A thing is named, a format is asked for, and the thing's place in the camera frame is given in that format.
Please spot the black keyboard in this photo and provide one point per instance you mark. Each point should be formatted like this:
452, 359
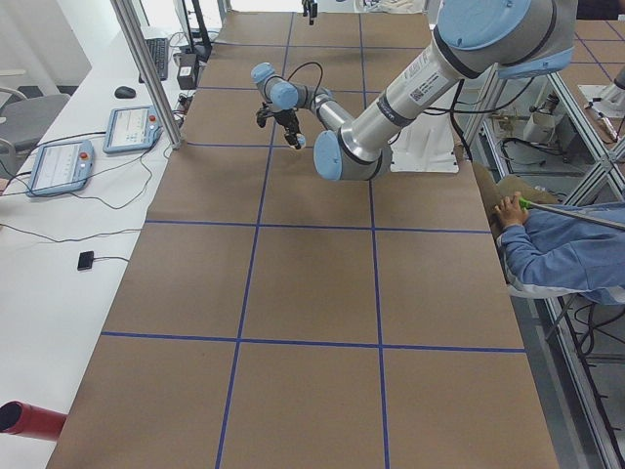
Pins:
159, 51

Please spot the person's hand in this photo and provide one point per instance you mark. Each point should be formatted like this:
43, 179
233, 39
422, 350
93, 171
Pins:
509, 211

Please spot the black computer mouse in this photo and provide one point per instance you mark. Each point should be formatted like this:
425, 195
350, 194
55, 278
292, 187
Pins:
125, 92

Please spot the grey office chair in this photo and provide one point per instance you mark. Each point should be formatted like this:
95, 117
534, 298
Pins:
26, 120

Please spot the aluminium frame post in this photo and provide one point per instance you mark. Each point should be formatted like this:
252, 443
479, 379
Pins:
132, 31

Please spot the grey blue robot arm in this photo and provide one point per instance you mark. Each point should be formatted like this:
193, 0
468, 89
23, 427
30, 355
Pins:
523, 38

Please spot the small black puck device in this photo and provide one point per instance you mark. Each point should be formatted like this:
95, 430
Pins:
85, 260

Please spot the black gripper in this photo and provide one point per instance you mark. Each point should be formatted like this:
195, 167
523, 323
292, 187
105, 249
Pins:
285, 118

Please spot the red cylinder tube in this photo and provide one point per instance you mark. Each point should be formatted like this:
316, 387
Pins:
31, 421

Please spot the blue teach pendant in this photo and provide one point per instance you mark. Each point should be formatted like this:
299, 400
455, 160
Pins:
61, 168
131, 129

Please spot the far blue teach pendant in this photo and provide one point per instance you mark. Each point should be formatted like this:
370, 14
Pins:
131, 129

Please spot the near blue teach pendant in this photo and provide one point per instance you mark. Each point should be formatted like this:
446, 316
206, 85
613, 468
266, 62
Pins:
61, 168

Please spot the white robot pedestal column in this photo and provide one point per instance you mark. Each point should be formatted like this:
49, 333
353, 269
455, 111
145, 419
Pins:
428, 144

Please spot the blue sleeved forearm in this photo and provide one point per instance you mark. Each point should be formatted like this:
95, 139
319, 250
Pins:
552, 255

